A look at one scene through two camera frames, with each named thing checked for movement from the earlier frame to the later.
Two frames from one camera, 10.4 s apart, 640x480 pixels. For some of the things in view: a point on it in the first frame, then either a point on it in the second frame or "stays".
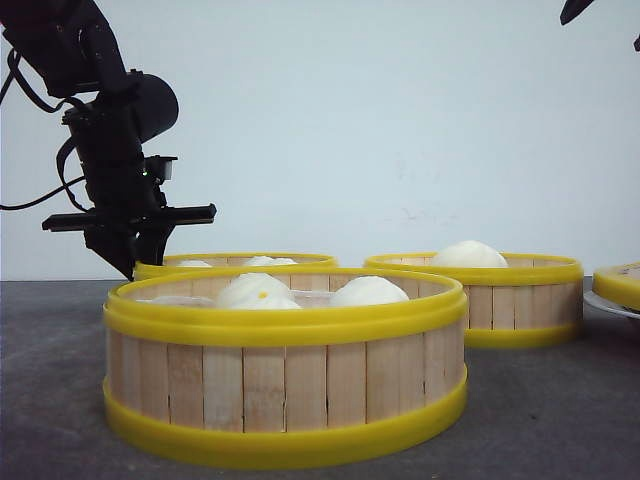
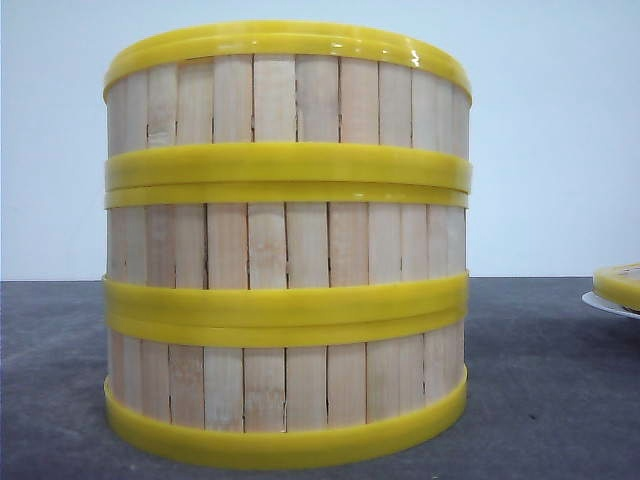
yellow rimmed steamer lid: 619,283 stays
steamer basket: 531,301 to 288,83
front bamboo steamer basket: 246,366 stays
